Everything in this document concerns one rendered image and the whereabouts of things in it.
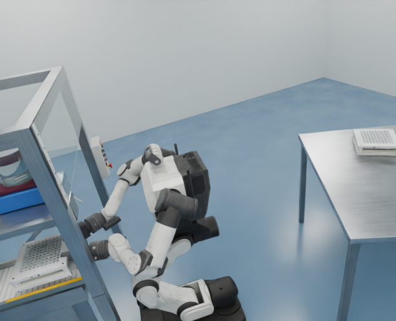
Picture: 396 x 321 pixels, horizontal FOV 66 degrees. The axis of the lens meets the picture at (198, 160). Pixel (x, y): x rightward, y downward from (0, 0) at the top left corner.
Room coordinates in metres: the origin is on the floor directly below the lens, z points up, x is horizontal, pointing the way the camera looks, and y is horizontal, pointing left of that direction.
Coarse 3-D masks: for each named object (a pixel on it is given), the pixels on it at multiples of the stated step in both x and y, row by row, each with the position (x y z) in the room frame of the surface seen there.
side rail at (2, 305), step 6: (78, 282) 0.99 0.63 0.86; (84, 282) 0.99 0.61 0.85; (54, 288) 0.97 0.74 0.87; (60, 288) 0.97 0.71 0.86; (66, 288) 0.98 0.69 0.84; (36, 294) 0.95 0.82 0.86; (42, 294) 0.96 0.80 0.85; (48, 294) 0.96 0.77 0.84; (18, 300) 0.94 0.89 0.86; (24, 300) 0.94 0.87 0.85; (30, 300) 0.95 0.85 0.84; (0, 306) 0.92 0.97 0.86; (6, 306) 0.93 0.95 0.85
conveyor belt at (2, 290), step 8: (0, 272) 1.16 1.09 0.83; (8, 272) 1.15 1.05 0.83; (72, 272) 1.08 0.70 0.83; (0, 280) 1.10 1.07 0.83; (8, 280) 1.09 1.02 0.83; (56, 280) 1.04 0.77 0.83; (64, 280) 1.04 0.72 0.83; (0, 288) 1.05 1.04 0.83; (8, 288) 1.05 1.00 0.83; (32, 288) 1.02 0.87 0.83; (40, 288) 1.01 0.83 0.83; (0, 296) 1.00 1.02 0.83; (8, 296) 1.00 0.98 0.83; (16, 296) 0.99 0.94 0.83
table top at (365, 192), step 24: (312, 144) 1.89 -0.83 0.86; (336, 144) 1.84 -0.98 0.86; (336, 168) 1.55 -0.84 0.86; (360, 168) 1.51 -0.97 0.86; (384, 168) 1.47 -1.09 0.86; (336, 192) 1.33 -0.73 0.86; (360, 192) 1.29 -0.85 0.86; (384, 192) 1.26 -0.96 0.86; (336, 216) 1.18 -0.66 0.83; (360, 216) 1.12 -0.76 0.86; (384, 216) 1.09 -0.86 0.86; (360, 240) 0.98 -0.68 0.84; (384, 240) 0.97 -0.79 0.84
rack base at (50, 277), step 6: (72, 264) 1.06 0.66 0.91; (60, 270) 1.02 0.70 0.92; (42, 276) 1.00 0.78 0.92; (48, 276) 0.99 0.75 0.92; (54, 276) 0.99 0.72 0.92; (60, 276) 0.99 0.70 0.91; (66, 276) 0.99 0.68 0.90; (24, 282) 0.98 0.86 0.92; (30, 282) 0.97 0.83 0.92; (36, 282) 0.97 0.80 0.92; (42, 282) 0.97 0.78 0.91; (18, 288) 0.96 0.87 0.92; (24, 288) 0.96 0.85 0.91; (30, 288) 0.96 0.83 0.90
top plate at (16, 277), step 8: (40, 240) 1.19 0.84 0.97; (24, 248) 1.15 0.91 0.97; (64, 248) 1.10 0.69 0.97; (16, 264) 1.05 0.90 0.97; (24, 264) 1.04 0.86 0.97; (48, 264) 1.02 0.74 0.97; (56, 264) 1.01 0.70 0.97; (64, 264) 1.00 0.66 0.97; (16, 272) 1.00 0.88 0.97; (24, 272) 1.00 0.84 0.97; (32, 272) 0.99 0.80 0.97; (40, 272) 0.98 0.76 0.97; (48, 272) 0.98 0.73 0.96; (16, 280) 0.96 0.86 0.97; (24, 280) 0.96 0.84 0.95
